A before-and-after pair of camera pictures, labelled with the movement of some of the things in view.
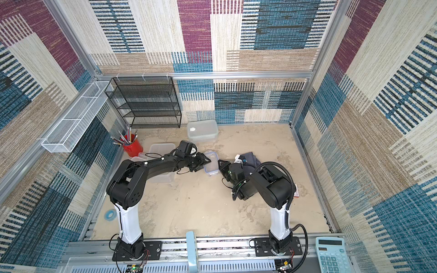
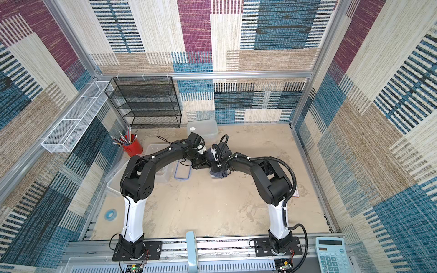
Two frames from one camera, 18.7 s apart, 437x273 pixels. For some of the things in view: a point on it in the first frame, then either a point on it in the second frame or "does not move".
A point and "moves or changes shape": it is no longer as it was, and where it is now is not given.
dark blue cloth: (251, 159) moves or changes shape
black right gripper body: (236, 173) → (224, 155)
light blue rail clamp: (192, 251) does not move
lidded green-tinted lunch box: (202, 131) does not move
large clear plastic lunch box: (156, 151) does not move
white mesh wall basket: (61, 139) does not move
